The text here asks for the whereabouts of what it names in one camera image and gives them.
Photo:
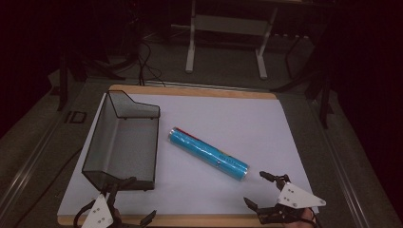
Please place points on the blue cylindrical tube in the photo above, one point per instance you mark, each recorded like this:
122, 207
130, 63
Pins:
207, 152

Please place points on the white table sheet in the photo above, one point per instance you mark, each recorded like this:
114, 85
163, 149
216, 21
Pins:
240, 126

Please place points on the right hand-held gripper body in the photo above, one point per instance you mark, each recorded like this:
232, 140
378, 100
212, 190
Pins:
296, 198

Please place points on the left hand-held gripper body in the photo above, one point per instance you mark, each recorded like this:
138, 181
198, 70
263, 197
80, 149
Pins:
99, 212

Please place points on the white metal stand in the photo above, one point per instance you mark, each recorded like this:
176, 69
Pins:
228, 25

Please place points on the person's left hand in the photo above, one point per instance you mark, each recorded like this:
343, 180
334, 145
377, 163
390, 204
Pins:
117, 219

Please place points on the grey floor rail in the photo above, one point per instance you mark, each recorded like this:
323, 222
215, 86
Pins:
28, 164
340, 164

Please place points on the person's right hand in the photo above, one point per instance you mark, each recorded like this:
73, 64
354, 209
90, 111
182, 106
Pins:
305, 224

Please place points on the black metal stand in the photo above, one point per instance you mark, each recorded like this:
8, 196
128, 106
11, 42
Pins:
63, 82
323, 91

